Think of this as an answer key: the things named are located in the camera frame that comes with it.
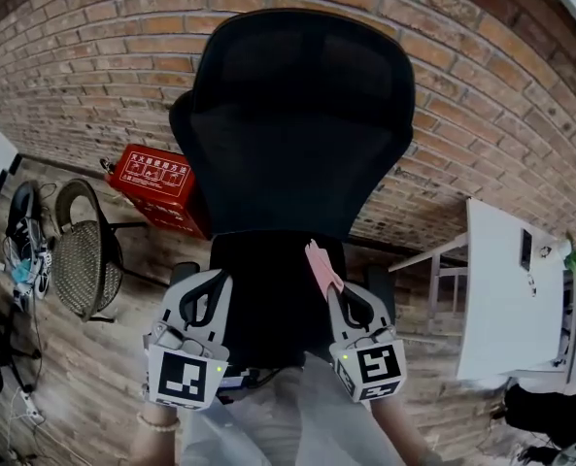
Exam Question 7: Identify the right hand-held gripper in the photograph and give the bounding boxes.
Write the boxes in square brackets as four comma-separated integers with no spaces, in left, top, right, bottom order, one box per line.
[326,283,409,403]

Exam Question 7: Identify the beaded bracelet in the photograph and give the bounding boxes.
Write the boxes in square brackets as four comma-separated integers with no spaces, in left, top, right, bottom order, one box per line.
[135,411,183,432]

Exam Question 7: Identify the black bag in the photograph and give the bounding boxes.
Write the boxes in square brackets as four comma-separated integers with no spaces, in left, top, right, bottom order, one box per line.
[503,381,576,451]

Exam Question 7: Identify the white table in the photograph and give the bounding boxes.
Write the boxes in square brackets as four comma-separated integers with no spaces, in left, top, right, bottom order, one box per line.
[456,196,576,383]

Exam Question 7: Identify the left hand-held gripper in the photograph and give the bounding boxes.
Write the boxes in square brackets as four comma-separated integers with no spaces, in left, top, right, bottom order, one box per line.
[141,267,234,413]

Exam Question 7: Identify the white power strip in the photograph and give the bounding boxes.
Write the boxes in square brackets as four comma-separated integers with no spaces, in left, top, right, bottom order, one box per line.
[18,389,47,425]

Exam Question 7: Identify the white metal table frame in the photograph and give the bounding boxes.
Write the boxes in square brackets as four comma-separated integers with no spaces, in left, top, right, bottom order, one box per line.
[388,233,469,337]

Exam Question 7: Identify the black phone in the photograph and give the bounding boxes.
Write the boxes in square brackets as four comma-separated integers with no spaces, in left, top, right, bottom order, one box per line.
[520,228,534,272]

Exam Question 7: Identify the pile of sneakers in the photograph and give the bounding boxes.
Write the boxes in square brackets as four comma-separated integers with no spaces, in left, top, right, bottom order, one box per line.
[3,181,56,313]

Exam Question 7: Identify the person's right forearm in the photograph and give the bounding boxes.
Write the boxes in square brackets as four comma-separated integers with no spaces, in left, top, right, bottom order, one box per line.
[370,397,447,466]

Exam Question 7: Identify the person's left forearm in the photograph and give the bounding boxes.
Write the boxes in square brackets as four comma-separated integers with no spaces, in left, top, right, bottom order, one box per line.
[129,402,183,466]

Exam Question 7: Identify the black mesh chair backrest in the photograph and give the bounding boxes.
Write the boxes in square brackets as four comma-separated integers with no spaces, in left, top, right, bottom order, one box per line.
[168,8,418,242]

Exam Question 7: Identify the person's legs in light trousers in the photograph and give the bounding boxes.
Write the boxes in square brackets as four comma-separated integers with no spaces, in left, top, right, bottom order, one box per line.
[180,350,418,466]

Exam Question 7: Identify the round wicker chair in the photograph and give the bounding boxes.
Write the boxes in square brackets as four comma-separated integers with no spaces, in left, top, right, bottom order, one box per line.
[52,179,170,323]

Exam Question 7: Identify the pink cloth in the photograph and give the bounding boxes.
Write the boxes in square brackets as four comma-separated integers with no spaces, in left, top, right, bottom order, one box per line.
[304,239,347,296]

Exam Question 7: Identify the red fire extinguisher box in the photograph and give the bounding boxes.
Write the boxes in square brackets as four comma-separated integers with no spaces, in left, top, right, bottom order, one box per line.
[104,143,212,241]

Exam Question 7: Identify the black chair seat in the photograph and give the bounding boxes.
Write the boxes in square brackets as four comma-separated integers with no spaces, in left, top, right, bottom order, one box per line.
[208,232,348,369]

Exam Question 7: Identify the black cable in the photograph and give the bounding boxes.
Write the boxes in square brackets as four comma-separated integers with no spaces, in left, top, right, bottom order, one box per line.
[5,279,46,392]

